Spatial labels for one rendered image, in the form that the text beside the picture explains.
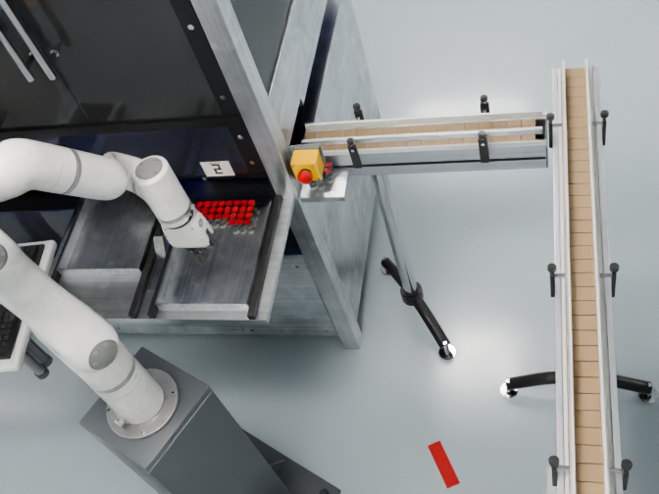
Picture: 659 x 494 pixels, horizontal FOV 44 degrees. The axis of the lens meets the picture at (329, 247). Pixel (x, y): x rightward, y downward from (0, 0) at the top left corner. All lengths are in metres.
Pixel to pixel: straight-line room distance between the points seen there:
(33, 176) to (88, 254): 0.93
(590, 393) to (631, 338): 1.15
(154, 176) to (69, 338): 0.37
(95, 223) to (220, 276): 0.49
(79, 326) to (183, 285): 0.57
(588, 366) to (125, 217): 1.39
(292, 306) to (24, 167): 1.47
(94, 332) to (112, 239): 0.74
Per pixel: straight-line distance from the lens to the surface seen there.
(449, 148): 2.26
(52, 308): 1.71
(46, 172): 1.57
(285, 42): 2.30
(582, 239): 2.04
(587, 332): 1.91
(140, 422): 2.10
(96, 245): 2.48
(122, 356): 1.93
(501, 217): 3.27
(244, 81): 2.02
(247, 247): 2.26
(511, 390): 2.86
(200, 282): 2.24
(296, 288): 2.72
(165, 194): 1.78
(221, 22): 1.91
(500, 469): 2.77
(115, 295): 2.34
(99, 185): 1.65
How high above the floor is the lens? 2.58
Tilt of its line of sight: 51 degrees down
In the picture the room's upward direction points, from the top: 21 degrees counter-clockwise
